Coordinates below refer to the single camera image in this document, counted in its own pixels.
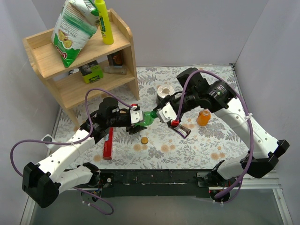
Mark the yellow squeeze bottle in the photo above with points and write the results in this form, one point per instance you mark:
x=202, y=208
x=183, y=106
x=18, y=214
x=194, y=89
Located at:
x=105, y=25

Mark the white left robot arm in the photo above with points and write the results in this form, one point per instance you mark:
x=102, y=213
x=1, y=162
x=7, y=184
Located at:
x=50, y=177

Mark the green black box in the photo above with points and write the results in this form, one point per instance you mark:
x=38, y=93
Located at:
x=91, y=72

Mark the green white chips bag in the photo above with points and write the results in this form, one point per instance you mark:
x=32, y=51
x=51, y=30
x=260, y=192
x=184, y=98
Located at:
x=77, y=23

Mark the white button box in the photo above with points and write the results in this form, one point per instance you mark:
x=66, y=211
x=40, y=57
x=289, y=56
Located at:
x=50, y=139

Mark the brown chocolate bar wrapper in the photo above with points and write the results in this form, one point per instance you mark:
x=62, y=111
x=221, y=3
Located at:
x=181, y=130

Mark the dark orange box on shelf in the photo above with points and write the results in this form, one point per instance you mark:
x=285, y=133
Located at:
x=115, y=59

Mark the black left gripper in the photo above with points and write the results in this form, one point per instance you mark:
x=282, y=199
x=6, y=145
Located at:
x=132, y=125

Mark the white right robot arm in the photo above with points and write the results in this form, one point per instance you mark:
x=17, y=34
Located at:
x=223, y=101

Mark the orange bottle cap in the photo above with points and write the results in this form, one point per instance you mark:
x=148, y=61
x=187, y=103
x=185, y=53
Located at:
x=144, y=140

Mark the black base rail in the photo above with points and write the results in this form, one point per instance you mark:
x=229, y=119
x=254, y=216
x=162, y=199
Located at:
x=157, y=182

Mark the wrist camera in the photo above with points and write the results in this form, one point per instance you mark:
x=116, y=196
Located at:
x=167, y=115
x=136, y=114

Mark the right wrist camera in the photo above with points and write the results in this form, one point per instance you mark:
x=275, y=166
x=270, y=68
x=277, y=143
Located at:
x=167, y=115

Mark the orange juice bottle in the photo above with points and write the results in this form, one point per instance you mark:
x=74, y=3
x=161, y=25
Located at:
x=203, y=117

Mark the green plastic bottle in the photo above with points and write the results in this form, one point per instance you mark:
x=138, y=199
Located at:
x=148, y=118

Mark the wooden shelf unit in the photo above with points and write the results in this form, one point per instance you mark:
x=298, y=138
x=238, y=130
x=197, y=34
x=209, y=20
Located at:
x=70, y=91

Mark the red toothpaste box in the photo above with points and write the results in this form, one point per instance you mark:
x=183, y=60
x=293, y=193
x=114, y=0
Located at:
x=108, y=145

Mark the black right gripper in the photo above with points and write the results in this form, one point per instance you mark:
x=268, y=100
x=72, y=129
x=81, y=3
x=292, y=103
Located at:
x=160, y=107

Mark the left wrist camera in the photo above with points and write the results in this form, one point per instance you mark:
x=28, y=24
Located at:
x=136, y=114

